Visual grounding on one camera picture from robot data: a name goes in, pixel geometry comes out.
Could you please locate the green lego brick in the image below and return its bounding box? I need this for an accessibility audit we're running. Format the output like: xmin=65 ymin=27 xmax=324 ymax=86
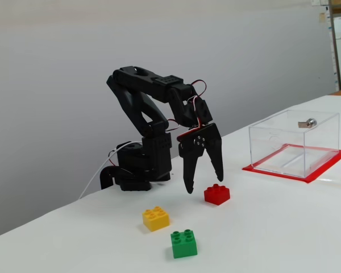
xmin=170 ymin=229 xmax=198 ymax=259

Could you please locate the red white gripper servo wire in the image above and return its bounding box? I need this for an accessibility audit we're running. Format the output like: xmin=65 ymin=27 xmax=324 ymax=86
xmin=176 ymin=96 xmax=205 ymax=142

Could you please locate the red white wrist wire loop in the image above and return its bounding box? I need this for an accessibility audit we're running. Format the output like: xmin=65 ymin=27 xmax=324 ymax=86
xmin=190 ymin=80 xmax=209 ymax=99

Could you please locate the red lego brick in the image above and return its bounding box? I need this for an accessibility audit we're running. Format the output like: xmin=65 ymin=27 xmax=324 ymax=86
xmin=203 ymin=183 xmax=231 ymax=206

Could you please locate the silver metal box lock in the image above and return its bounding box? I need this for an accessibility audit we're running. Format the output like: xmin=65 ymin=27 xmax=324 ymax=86
xmin=297 ymin=118 xmax=318 ymax=129

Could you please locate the red white base servo wire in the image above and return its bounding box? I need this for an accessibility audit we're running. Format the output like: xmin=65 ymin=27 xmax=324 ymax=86
xmin=108 ymin=150 xmax=120 ymax=166

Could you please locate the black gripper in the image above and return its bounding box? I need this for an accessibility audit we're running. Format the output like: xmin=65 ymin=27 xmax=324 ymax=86
xmin=178 ymin=97 xmax=224 ymax=195

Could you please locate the white cable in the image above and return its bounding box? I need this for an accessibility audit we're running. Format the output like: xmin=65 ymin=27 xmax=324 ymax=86
xmin=78 ymin=140 xmax=143 ymax=200

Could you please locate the transparent plastic box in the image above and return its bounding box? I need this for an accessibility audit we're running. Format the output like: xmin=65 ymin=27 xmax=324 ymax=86
xmin=248 ymin=109 xmax=340 ymax=179

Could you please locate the yellow lego brick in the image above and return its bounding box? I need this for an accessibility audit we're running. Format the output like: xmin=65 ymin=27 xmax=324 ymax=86
xmin=142 ymin=206 xmax=171 ymax=233

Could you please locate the red white elbow servo wire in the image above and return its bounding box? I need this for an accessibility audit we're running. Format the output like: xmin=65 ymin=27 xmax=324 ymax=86
xmin=167 ymin=118 xmax=181 ymax=133

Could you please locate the black table clamp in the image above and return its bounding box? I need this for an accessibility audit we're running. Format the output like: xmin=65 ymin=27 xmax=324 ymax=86
xmin=99 ymin=166 xmax=120 ymax=191

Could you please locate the grey metal shelf post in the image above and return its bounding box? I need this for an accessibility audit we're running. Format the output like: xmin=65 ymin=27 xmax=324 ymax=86
xmin=328 ymin=0 xmax=341 ymax=92

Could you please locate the red tape frame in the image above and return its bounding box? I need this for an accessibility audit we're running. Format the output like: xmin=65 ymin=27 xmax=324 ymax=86
xmin=242 ymin=143 xmax=341 ymax=184

